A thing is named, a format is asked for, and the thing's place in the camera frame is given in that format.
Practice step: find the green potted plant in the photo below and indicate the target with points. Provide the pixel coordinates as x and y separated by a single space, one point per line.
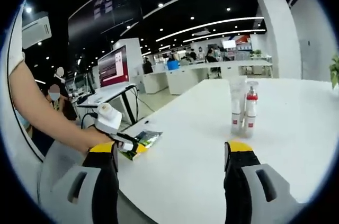
335 70

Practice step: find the white skincare tube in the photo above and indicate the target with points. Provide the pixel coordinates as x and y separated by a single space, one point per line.
238 86

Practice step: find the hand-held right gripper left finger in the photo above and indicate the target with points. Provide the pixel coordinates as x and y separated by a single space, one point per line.
103 187

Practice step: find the grey mesh office chair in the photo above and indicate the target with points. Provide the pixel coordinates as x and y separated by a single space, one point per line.
58 160

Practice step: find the long white counter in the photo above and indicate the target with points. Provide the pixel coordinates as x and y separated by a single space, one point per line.
185 78

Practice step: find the red-collared white skincare bottle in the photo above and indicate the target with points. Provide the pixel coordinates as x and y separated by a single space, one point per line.
251 112

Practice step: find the red-screen computer monitor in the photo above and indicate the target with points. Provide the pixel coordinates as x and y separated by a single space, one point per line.
114 66

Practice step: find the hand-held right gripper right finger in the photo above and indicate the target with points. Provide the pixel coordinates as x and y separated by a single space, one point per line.
235 189

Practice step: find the blue plastic crate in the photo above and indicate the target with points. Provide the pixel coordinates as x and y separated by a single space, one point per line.
173 65

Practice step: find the wall television screen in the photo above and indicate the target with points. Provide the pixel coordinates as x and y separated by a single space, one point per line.
229 44

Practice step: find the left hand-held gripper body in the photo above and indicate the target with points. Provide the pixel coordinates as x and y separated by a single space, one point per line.
108 119

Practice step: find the black hanging display panel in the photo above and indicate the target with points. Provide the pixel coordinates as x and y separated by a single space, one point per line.
111 9

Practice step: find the person's left hand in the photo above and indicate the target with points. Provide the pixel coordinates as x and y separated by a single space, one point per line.
92 136

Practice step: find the white ceiling air conditioner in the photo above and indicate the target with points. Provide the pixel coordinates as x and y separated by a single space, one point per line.
35 32

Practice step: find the green black skincare sachet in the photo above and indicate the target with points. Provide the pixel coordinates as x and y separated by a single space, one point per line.
149 137

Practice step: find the grey door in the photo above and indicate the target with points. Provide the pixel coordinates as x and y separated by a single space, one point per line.
308 59

